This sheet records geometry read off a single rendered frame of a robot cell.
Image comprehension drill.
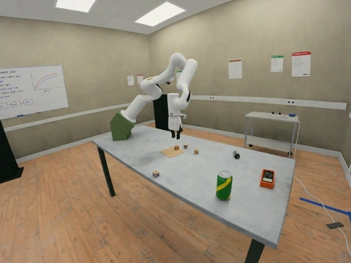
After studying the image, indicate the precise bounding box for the tan square mat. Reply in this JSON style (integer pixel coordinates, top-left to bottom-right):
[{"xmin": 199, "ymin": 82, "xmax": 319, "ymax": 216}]
[{"xmin": 160, "ymin": 147, "xmax": 185, "ymax": 158}]

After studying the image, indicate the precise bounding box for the green soda can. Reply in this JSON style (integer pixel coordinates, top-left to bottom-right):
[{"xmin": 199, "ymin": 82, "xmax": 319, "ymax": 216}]
[{"xmin": 216, "ymin": 170, "xmax": 233, "ymax": 200}]

